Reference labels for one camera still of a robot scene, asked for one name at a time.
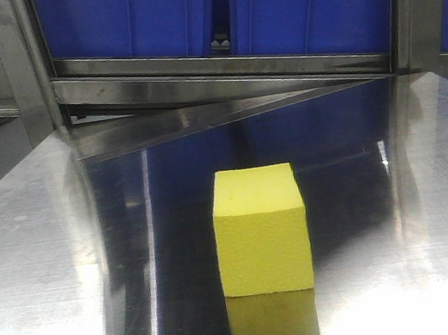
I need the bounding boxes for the blue plastic bin right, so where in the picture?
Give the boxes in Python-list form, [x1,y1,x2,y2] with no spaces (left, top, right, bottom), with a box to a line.
[229,0,392,56]

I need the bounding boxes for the stainless steel shelf frame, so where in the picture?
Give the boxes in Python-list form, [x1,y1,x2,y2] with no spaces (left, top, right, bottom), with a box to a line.
[0,0,448,158]

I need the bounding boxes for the blue plastic bin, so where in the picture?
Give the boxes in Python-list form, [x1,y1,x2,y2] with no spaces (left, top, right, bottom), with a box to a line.
[229,0,392,56]
[33,0,213,59]

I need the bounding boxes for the yellow foam block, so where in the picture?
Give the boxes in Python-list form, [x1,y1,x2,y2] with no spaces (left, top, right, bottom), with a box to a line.
[213,163,315,298]

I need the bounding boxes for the blue plastic bin left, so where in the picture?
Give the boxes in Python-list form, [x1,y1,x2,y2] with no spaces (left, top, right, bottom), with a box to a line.
[33,0,213,59]

